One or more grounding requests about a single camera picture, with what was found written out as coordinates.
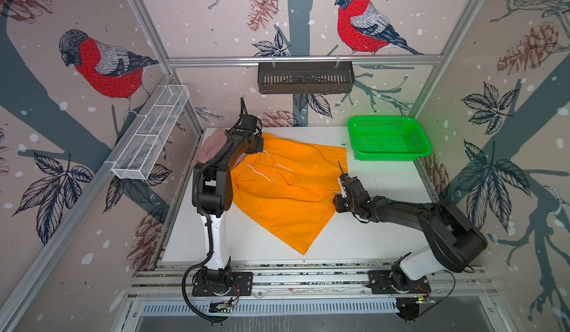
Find pink shorts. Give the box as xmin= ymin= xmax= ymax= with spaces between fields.
xmin=191 ymin=128 xmax=227 ymax=166

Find orange shorts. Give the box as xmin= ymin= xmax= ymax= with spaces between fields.
xmin=231 ymin=134 xmax=348 ymax=254

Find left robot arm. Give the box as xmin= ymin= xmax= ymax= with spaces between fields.
xmin=191 ymin=127 xmax=264 ymax=296

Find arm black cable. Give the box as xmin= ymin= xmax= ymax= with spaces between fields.
xmin=400 ymin=264 xmax=475 ymax=322
xmin=181 ymin=211 xmax=235 ymax=325

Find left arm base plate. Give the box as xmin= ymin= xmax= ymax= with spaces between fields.
xmin=191 ymin=270 xmax=253 ymax=297

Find green plastic basket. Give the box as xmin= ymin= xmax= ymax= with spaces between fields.
xmin=347 ymin=115 xmax=432 ymax=161

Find black wall shelf basket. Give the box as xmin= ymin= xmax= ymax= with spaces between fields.
xmin=258 ymin=61 xmax=355 ymax=95

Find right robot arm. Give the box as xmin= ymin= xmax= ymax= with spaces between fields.
xmin=333 ymin=174 xmax=488 ymax=293

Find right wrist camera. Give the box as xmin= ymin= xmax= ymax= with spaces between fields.
xmin=338 ymin=173 xmax=352 ymax=198

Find white wire wall basket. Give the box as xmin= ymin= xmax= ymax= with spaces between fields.
xmin=111 ymin=84 xmax=189 ymax=180

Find aluminium mounting rail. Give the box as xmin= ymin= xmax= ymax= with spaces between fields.
xmin=126 ymin=261 xmax=498 ymax=300

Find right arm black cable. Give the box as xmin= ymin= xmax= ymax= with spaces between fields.
xmin=400 ymin=264 xmax=475 ymax=322

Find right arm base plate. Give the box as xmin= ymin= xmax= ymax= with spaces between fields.
xmin=367 ymin=270 xmax=431 ymax=295

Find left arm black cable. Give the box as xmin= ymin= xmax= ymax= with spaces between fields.
xmin=181 ymin=211 xmax=235 ymax=325

